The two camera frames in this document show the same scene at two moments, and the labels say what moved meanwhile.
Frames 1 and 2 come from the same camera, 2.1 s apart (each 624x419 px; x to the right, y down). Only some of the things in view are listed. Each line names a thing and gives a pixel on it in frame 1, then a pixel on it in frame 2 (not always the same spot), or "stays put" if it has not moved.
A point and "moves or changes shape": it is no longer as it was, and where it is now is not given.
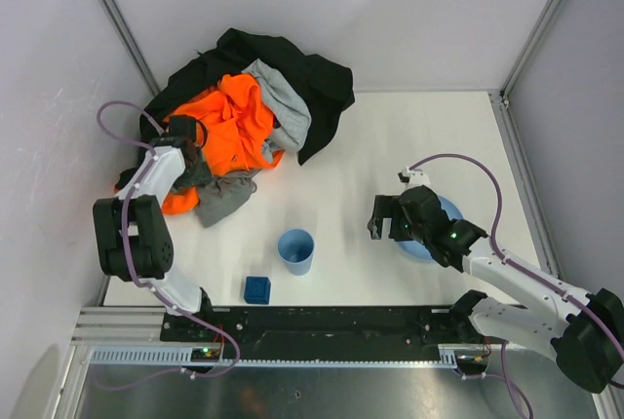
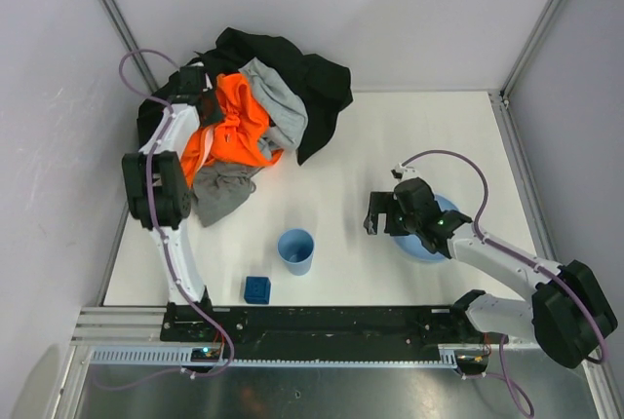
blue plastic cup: x=295 y=247 stays put
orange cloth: x=238 y=122 moves or changes shape
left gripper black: x=193 y=155 → x=210 y=107
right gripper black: x=388 y=210 stays put
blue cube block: x=256 y=289 stays put
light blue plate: x=416 y=248 stays put
